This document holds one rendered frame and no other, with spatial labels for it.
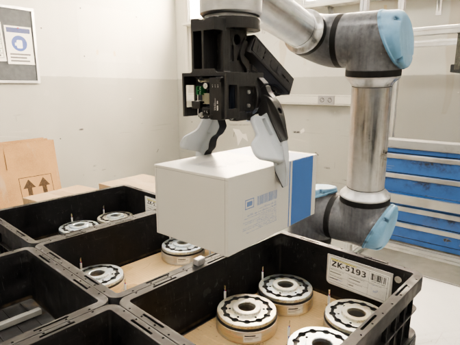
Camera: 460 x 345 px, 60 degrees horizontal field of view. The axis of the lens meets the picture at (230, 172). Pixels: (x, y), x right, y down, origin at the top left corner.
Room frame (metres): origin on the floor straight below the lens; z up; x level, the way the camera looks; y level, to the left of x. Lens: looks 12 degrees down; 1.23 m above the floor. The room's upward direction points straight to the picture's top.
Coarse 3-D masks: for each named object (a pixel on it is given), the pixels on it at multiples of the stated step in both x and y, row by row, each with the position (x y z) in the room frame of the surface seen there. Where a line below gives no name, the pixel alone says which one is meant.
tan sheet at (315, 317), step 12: (324, 300) 0.69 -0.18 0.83; (336, 300) 0.69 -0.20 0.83; (312, 312) 0.65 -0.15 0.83; (204, 324) 0.61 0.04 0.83; (288, 324) 0.61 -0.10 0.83; (300, 324) 0.61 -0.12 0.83; (312, 324) 0.61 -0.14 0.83; (192, 336) 0.58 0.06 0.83; (204, 336) 0.58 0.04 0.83; (216, 336) 0.58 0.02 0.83; (276, 336) 0.58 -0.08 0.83
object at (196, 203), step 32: (192, 160) 0.51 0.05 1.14; (224, 160) 0.51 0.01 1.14; (256, 160) 0.51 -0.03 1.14; (160, 192) 0.48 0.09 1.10; (192, 192) 0.44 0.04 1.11; (224, 192) 0.41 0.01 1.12; (256, 192) 0.45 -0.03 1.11; (288, 192) 0.50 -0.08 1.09; (160, 224) 0.48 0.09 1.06; (192, 224) 0.44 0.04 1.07; (224, 224) 0.41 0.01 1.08; (256, 224) 0.45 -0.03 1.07; (288, 224) 0.50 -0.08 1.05
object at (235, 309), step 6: (240, 300) 0.63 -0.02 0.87; (246, 300) 0.63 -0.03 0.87; (252, 300) 0.63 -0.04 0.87; (234, 306) 0.61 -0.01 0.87; (258, 306) 0.61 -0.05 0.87; (234, 312) 0.60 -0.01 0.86; (240, 312) 0.59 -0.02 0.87; (246, 312) 0.59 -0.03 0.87; (252, 312) 0.59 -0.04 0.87; (258, 312) 0.59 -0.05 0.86
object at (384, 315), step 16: (304, 240) 0.75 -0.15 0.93; (224, 256) 0.67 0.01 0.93; (352, 256) 0.68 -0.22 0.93; (368, 256) 0.67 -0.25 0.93; (192, 272) 0.61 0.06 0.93; (416, 272) 0.60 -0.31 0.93; (144, 288) 0.55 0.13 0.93; (160, 288) 0.56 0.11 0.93; (400, 288) 0.55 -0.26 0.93; (416, 288) 0.57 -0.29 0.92; (128, 304) 0.51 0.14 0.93; (384, 304) 0.51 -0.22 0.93; (400, 304) 0.52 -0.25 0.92; (144, 320) 0.47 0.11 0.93; (368, 320) 0.47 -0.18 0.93; (384, 320) 0.48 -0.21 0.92; (176, 336) 0.43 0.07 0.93; (352, 336) 0.43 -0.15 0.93; (368, 336) 0.44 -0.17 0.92
